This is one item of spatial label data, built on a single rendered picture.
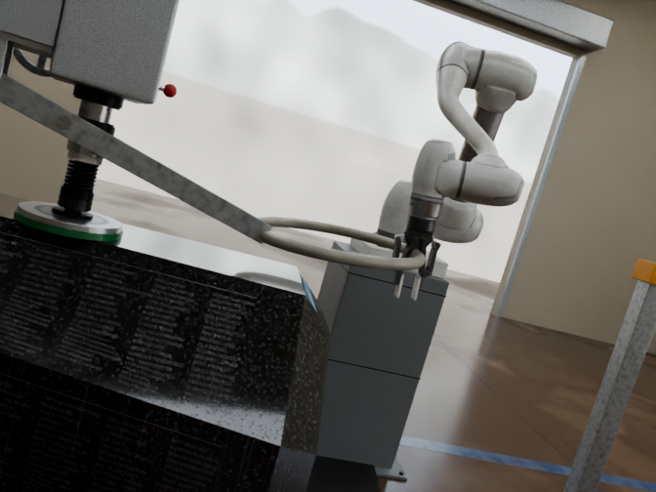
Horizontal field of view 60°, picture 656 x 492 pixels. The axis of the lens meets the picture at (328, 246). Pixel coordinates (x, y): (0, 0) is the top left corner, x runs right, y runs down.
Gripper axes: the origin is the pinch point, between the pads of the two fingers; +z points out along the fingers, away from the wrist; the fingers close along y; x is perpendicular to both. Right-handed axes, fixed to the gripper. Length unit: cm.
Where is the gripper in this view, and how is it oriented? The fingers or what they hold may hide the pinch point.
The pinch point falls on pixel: (407, 287)
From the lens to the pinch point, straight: 161.9
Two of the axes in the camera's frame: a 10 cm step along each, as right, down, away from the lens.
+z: -1.9, 9.7, 1.5
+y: -9.6, -1.6, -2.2
